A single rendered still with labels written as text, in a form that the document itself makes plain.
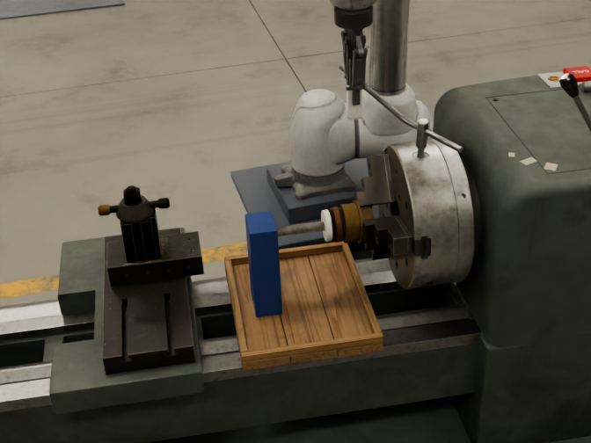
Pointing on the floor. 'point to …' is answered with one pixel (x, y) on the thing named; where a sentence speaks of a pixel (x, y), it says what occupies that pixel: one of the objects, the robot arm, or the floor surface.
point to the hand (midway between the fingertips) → (354, 102)
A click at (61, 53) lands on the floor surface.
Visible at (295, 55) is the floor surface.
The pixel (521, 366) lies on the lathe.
